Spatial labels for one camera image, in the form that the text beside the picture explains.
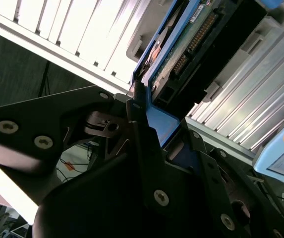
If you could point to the hard disk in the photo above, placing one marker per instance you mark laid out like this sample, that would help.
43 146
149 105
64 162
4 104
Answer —
161 121

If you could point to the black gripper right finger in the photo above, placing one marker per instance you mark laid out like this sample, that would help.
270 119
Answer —
218 178

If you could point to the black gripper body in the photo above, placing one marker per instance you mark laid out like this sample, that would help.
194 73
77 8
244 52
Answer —
94 210

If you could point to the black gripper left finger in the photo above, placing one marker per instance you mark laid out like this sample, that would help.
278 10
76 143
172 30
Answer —
32 116

